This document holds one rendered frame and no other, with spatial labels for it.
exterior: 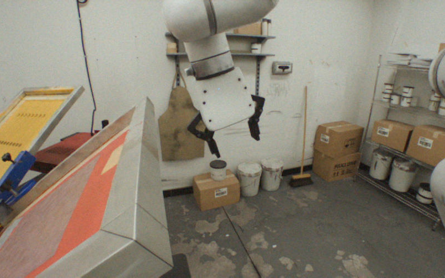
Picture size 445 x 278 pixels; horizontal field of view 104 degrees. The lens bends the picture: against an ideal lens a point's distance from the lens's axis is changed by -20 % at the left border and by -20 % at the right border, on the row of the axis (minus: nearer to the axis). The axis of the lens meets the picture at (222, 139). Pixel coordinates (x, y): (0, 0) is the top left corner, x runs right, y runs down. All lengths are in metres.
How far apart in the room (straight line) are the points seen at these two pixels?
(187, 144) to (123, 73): 1.05
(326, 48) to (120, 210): 3.26
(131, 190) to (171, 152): 2.34
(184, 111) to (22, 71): 1.71
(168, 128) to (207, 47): 2.10
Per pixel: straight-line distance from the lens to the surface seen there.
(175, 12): 0.29
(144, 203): 0.18
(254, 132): 0.45
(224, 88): 0.39
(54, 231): 0.42
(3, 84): 2.83
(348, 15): 3.66
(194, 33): 0.30
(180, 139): 2.51
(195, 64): 0.38
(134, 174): 0.21
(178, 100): 2.40
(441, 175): 0.46
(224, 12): 0.30
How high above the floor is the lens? 1.65
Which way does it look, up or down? 20 degrees down
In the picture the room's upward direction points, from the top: straight up
